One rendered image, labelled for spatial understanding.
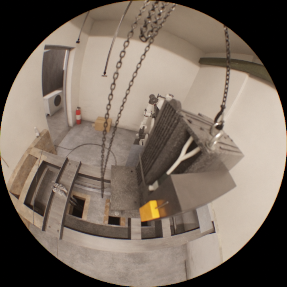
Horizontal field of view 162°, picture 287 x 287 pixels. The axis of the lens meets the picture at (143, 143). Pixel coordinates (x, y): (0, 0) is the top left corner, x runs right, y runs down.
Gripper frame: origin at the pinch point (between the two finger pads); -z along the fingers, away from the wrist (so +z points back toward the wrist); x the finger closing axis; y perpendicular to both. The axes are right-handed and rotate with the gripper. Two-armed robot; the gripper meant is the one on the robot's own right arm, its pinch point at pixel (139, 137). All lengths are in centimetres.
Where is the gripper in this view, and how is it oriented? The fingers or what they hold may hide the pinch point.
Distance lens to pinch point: 191.0
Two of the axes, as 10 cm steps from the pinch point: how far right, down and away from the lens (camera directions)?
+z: 2.8, -8.2, -5.0
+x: 1.6, 5.5, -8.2
